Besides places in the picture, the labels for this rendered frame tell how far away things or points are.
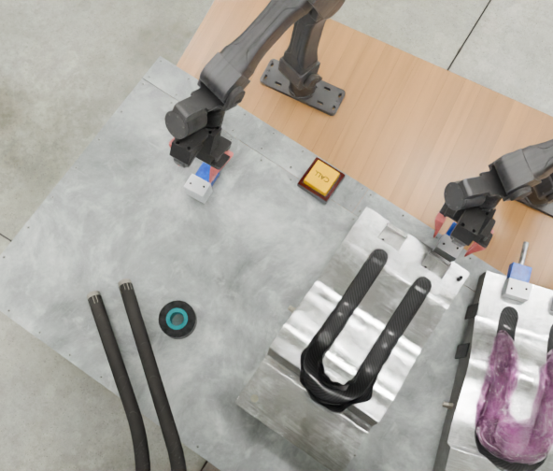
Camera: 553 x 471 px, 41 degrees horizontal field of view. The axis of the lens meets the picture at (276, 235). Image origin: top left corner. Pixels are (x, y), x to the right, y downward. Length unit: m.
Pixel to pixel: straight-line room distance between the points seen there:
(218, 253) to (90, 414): 0.98
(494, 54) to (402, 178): 1.21
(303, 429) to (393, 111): 0.77
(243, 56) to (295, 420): 0.73
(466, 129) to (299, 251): 0.50
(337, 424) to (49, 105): 1.68
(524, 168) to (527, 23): 1.54
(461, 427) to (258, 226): 0.61
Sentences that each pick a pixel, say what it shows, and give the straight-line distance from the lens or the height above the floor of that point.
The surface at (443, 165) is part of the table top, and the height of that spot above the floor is 0.80.
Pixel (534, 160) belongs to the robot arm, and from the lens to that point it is 1.48.
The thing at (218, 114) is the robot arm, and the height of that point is 1.09.
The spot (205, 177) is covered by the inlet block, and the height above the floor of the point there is 0.84.
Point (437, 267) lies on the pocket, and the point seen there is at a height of 0.86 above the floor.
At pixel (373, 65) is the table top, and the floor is 0.80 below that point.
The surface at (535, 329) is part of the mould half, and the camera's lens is 1.68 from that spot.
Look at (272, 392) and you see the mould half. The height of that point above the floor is 0.86.
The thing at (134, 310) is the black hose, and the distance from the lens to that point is 1.63.
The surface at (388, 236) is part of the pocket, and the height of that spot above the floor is 0.86.
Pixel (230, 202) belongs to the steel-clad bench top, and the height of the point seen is 0.80.
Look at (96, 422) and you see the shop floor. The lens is 2.49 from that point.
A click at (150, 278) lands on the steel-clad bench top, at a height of 0.80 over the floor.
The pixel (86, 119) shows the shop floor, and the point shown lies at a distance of 2.73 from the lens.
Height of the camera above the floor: 2.42
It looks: 75 degrees down
